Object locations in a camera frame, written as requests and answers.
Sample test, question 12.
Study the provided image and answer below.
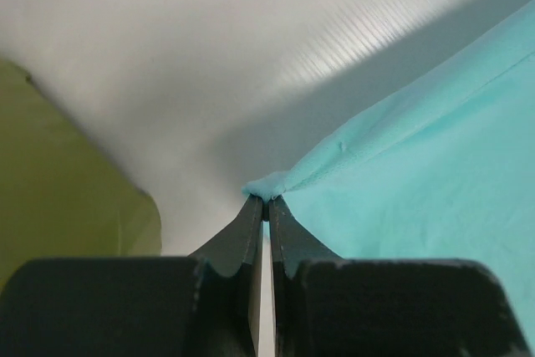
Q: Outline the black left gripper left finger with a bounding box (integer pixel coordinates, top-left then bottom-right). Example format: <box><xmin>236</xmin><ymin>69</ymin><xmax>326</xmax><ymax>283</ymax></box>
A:
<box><xmin>1</xmin><ymin>196</ymin><xmax>263</xmax><ymax>356</ymax></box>

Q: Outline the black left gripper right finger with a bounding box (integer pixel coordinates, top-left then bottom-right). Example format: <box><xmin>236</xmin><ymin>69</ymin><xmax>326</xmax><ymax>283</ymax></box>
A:
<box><xmin>268</xmin><ymin>198</ymin><xmax>531</xmax><ymax>356</ymax></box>

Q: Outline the teal t shirt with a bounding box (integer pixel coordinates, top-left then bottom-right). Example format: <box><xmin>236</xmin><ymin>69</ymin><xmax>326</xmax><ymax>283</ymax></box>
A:
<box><xmin>243</xmin><ymin>4</ymin><xmax>534</xmax><ymax>335</ymax></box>

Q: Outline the olive green plastic bin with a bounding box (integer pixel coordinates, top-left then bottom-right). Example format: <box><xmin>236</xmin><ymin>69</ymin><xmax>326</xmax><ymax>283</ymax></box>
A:
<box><xmin>1</xmin><ymin>60</ymin><xmax>161</xmax><ymax>283</ymax></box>

